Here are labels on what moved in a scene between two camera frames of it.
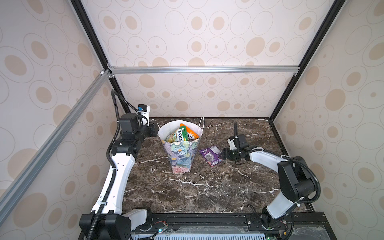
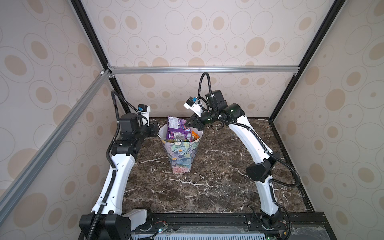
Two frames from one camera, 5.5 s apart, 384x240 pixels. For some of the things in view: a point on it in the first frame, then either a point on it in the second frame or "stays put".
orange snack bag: x=190 y=135 stays put
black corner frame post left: x=90 y=31 stays put
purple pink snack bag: x=212 y=155 -> x=176 y=130
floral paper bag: x=182 y=154 stays put
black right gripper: x=226 y=154 -> x=196 y=122
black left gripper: x=153 y=128 stays put
